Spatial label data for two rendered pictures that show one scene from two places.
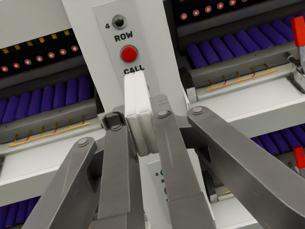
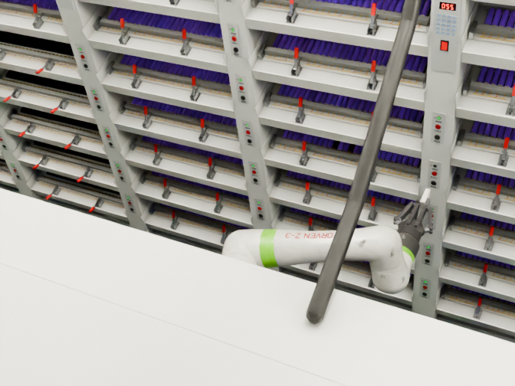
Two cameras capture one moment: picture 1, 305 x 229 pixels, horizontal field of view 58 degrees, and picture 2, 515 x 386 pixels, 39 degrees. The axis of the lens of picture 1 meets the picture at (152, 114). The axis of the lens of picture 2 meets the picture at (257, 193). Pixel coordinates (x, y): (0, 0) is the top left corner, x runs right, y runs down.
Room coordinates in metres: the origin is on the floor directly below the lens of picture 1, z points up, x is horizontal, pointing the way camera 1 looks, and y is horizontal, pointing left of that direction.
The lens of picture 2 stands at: (-1.52, -0.34, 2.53)
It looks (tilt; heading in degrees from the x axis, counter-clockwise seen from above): 43 degrees down; 30
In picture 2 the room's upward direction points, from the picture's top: 9 degrees counter-clockwise
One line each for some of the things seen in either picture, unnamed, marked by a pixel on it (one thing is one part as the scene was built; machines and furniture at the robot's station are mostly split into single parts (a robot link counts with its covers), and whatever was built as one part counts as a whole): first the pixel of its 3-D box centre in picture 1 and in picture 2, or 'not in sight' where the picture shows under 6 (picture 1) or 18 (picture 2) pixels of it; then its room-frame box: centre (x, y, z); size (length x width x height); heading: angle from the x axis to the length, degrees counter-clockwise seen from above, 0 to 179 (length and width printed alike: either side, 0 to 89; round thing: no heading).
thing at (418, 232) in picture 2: not in sight; (410, 231); (0.01, 0.01, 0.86); 0.09 x 0.08 x 0.07; 178
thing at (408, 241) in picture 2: not in sight; (402, 249); (-0.06, 0.02, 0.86); 0.09 x 0.06 x 0.12; 88
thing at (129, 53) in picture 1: (129, 53); not in sight; (0.29, 0.01, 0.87); 0.02 x 0.01 x 0.02; 88
